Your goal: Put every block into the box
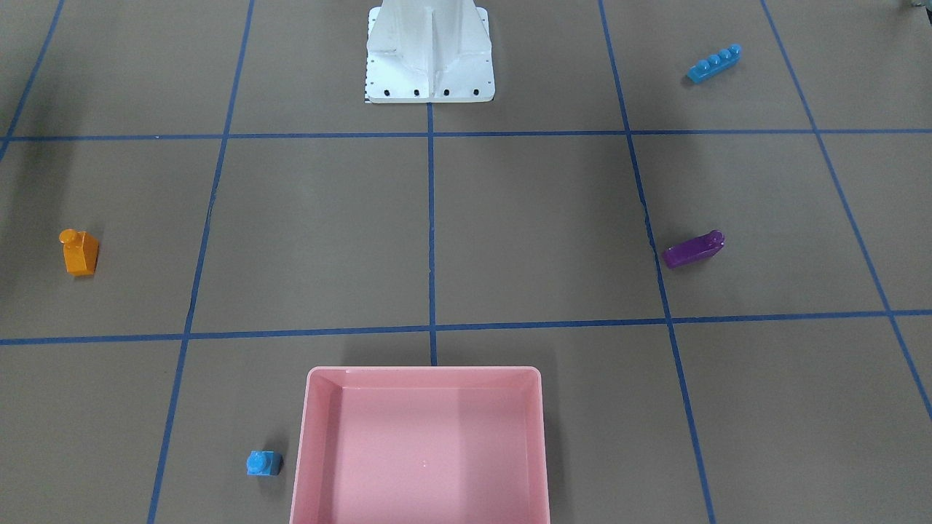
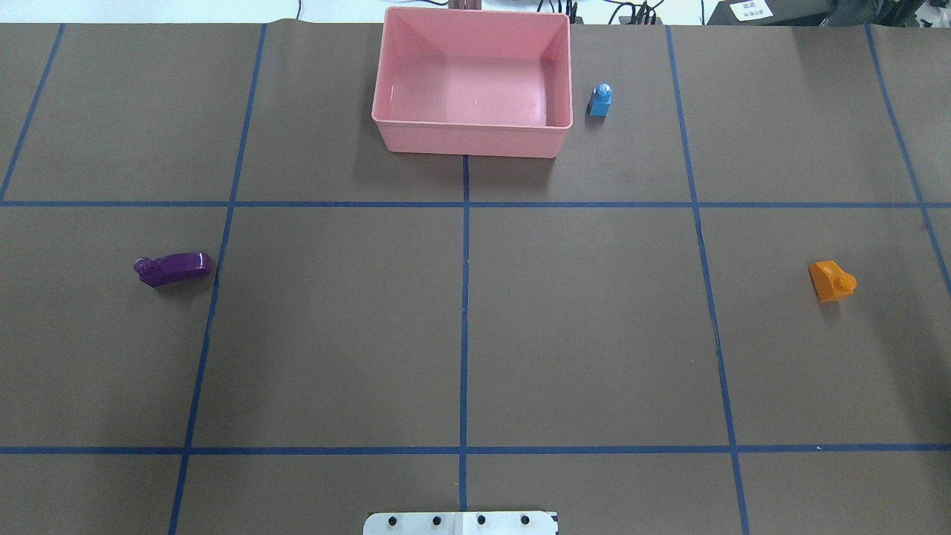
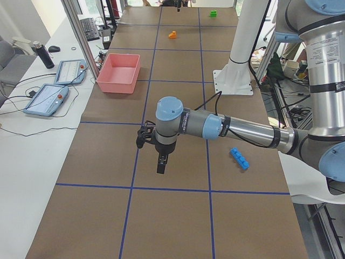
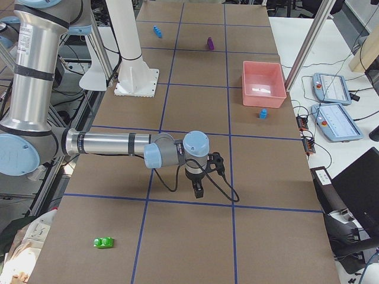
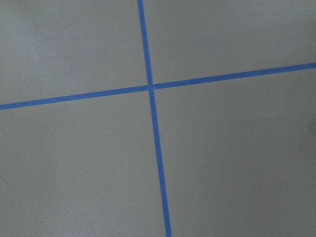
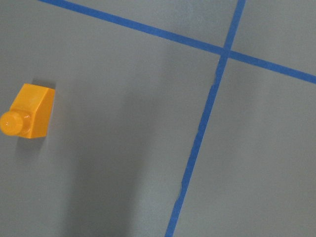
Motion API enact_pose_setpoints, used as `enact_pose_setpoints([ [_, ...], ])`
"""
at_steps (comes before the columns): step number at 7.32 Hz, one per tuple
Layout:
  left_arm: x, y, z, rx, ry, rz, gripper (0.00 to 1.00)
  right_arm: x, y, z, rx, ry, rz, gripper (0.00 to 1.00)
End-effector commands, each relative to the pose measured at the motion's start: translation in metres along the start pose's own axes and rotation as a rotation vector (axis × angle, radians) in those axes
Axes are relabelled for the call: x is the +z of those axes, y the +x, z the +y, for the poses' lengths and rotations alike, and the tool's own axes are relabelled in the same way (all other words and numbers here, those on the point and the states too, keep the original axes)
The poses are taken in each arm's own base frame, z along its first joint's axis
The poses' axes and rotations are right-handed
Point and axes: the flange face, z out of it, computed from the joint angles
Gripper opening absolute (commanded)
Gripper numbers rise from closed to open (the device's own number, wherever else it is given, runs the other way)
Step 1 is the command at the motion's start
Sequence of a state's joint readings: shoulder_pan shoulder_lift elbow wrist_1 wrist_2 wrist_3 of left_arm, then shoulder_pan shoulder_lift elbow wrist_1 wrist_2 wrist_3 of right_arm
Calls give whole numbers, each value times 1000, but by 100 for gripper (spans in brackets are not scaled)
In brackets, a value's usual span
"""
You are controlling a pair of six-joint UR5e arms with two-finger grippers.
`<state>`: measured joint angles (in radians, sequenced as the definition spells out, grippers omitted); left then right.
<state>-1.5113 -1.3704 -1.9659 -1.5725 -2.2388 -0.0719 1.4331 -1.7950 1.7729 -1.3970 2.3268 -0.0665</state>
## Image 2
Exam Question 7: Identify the small blue block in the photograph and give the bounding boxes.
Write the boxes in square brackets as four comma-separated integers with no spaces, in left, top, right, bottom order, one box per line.
[585,82,614,119]

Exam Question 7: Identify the orange block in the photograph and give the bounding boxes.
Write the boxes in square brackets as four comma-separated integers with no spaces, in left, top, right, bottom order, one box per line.
[808,260,858,302]

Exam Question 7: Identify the pink plastic box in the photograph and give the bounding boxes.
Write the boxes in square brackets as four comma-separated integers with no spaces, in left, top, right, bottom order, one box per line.
[371,7,574,159]

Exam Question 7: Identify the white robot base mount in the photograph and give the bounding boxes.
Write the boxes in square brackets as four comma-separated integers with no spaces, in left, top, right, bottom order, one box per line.
[363,510,559,534]

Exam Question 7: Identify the purple curved block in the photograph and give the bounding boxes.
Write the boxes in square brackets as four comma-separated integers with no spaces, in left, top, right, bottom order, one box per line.
[134,251,212,288]

